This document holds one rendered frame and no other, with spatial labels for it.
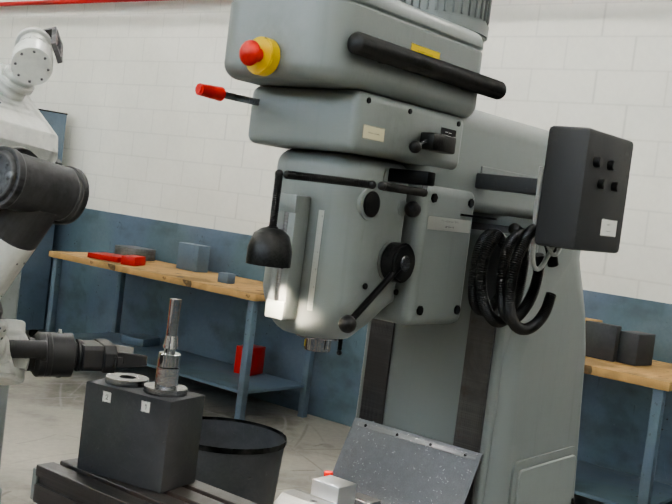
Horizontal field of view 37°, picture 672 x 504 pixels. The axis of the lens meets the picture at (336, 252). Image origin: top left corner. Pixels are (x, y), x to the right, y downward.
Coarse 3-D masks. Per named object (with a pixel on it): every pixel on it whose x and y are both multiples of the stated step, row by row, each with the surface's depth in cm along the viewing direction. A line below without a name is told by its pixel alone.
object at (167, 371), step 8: (160, 360) 204; (168, 360) 204; (176, 360) 205; (160, 368) 204; (168, 368) 204; (176, 368) 205; (160, 376) 204; (168, 376) 204; (176, 376) 205; (160, 384) 204; (168, 384) 204; (176, 384) 206
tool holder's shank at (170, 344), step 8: (176, 304) 204; (168, 312) 205; (176, 312) 205; (168, 320) 205; (176, 320) 205; (168, 328) 205; (176, 328) 205; (168, 336) 205; (176, 336) 205; (168, 344) 204; (176, 344) 205; (168, 352) 205
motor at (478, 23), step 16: (400, 0) 190; (416, 0) 187; (432, 0) 186; (448, 0) 186; (464, 0) 186; (480, 0) 189; (448, 16) 185; (464, 16) 187; (480, 16) 189; (480, 32) 189
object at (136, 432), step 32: (96, 384) 207; (128, 384) 207; (96, 416) 207; (128, 416) 203; (160, 416) 199; (192, 416) 206; (96, 448) 207; (128, 448) 203; (160, 448) 199; (192, 448) 207; (128, 480) 203; (160, 480) 199; (192, 480) 209
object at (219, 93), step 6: (198, 84) 162; (204, 84) 162; (198, 90) 162; (204, 90) 162; (210, 90) 162; (216, 90) 164; (222, 90) 165; (204, 96) 163; (210, 96) 163; (216, 96) 164; (222, 96) 165; (228, 96) 166; (234, 96) 168; (240, 96) 169; (246, 96) 170; (246, 102) 170; (252, 102) 171; (258, 102) 172
